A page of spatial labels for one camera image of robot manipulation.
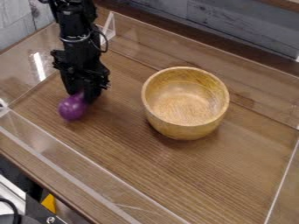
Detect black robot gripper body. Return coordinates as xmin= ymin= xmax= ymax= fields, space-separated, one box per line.
xmin=49 ymin=36 xmax=112 ymax=88

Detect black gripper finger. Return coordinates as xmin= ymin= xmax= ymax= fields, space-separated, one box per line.
xmin=84 ymin=83 xmax=101 ymax=104
xmin=61 ymin=76 xmax=82 ymax=95

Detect clear acrylic corner bracket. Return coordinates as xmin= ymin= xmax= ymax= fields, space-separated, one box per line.
xmin=96 ymin=11 xmax=116 ymax=45

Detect purple toy eggplant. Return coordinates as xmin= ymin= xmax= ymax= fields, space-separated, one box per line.
xmin=58 ymin=93 xmax=88 ymax=121

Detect yellow black machine base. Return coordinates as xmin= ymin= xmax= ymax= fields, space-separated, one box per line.
xmin=0 ymin=156 xmax=90 ymax=224

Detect clear acrylic front wall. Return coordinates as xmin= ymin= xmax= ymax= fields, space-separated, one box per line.
xmin=0 ymin=107 xmax=190 ymax=224

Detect brown wooden bowl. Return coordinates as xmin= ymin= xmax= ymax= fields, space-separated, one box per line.
xmin=141 ymin=66 xmax=229 ymax=140

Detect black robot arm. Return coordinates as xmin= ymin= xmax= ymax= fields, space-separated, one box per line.
xmin=37 ymin=0 xmax=109 ymax=104

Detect black cable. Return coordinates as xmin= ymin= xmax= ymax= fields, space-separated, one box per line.
xmin=0 ymin=197 xmax=22 ymax=224

